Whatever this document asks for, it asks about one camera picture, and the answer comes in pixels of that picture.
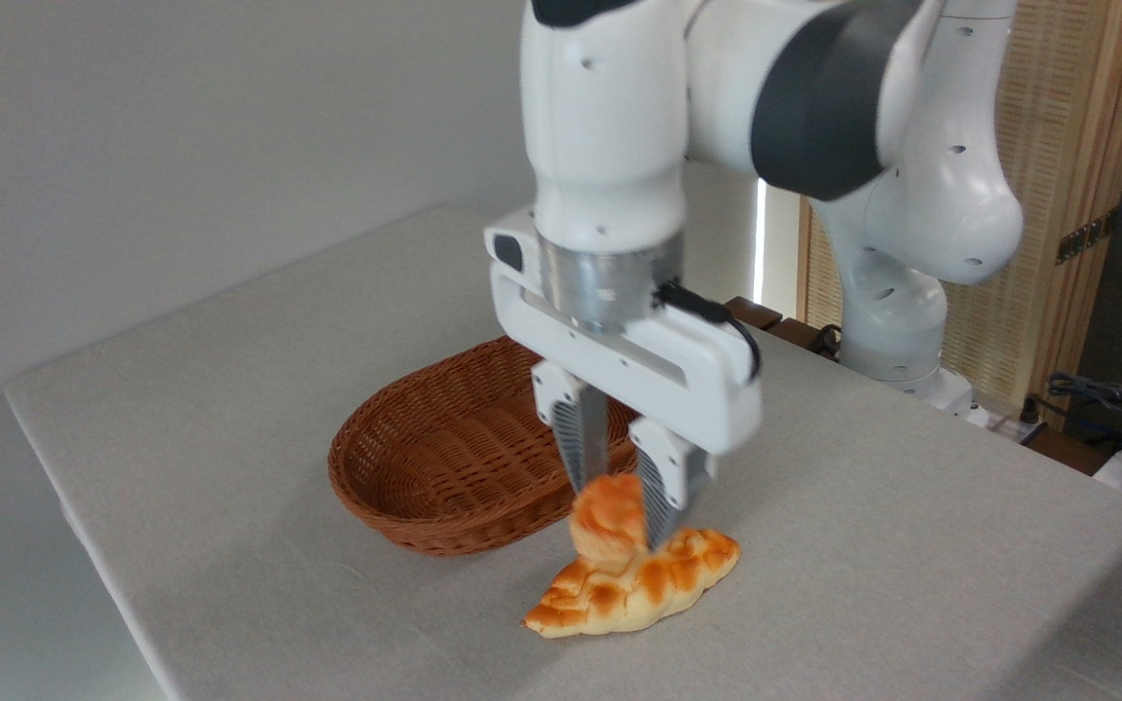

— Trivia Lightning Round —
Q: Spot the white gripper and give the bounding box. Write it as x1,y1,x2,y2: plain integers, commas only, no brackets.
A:
484,203,765,553

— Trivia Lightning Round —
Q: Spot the round orange bread bun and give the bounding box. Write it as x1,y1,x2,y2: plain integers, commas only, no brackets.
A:
568,473,651,574

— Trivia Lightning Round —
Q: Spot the braided golden bread loaf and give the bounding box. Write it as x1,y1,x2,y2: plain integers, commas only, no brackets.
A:
522,525,742,640

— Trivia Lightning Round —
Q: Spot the brown wicker oval basket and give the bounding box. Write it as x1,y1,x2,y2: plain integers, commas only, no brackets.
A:
327,336,642,558

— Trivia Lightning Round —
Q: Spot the dark brown wooden furniture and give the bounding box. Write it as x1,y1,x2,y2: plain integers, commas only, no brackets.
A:
723,296,844,362

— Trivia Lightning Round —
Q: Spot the white power strip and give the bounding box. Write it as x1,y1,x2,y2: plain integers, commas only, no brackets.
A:
968,403,1049,445

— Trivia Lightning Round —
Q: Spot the black screen hinge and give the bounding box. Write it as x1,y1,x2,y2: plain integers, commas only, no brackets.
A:
1056,208,1118,266

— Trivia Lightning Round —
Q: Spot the bamboo folding screen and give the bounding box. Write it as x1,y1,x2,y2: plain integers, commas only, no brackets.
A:
798,0,1122,429

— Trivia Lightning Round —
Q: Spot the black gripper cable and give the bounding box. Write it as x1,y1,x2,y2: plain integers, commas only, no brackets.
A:
654,280,765,382

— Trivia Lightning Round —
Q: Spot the black cable bundle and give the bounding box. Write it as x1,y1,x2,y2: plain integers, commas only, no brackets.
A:
1046,362,1122,459

